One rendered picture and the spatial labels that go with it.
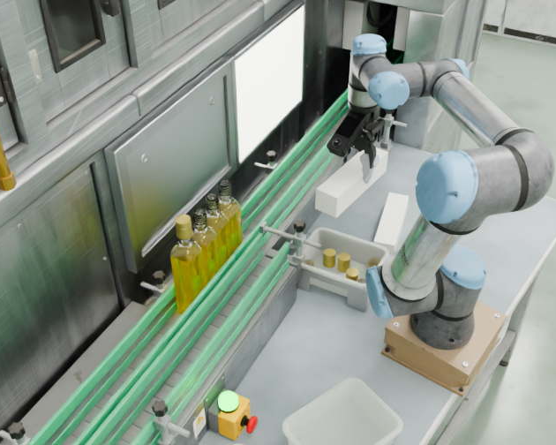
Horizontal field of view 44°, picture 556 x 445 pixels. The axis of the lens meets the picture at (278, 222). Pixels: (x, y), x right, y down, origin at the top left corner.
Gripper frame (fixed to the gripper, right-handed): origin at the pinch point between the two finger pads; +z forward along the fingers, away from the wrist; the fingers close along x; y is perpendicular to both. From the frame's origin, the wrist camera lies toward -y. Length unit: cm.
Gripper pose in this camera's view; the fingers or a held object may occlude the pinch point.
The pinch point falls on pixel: (353, 175)
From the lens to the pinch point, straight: 172.1
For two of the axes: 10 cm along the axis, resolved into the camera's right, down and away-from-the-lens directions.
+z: 0.0, 7.7, 6.4
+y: 6.0, -5.1, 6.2
